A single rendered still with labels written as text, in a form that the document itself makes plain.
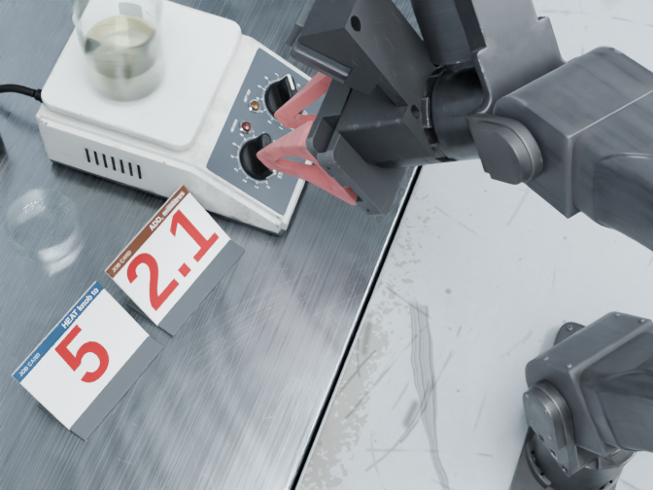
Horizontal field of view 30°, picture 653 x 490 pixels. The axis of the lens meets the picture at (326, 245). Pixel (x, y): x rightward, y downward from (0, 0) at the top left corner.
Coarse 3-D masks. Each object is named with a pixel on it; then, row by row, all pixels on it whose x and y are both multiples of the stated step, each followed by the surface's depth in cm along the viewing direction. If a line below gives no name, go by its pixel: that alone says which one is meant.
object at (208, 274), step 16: (160, 208) 91; (224, 240) 94; (208, 256) 93; (224, 256) 94; (240, 256) 94; (192, 272) 92; (208, 272) 93; (224, 272) 93; (192, 288) 92; (208, 288) 92; (128, 304) 91; (176, 304) 92; (192, 304) 92; (160, 320) 91; (176, 320) 91
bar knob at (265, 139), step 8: (264, 136) 91; (248, 144) 92; (256, 144) 92; (264, 144) 91; (248, 152) 92; (256, 152) 92; (248, 160) 92; (256, 160) 92; (248, 168) 91; (256, 168) 92; (264, 168) 91; (256, 176) 92; (264, 176) 92
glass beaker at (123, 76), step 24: (72, 0) 84; (96, 0) 86; (120, 0) 87; (144, 0) 87; (96, 48) 83; (120, 48) 83; (144, 48) 83; (96, 72) 86; (120, 72) 85; (144, 72) 86; (120, 96) 88; (144, 96) 89
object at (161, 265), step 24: (168, 216) 91; (192, 216) 92; (168, 240) 91; (192, 240) 92; (216, 240) 94; (144, 264) 90; (168, 264) 91; (192, 264) 92; (144, 288) 90; (168, 288) 91
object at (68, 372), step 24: (96, 312) 88; (120, 312) 89; (72, 336) 87; (96, 336) 88; (120, 336) 89; (48, 360) 86; (72, 360) 87; (96, 360) 88; (48, 384) 86; (72, 384) 87; (96, 384) 88; (72, 408) 87
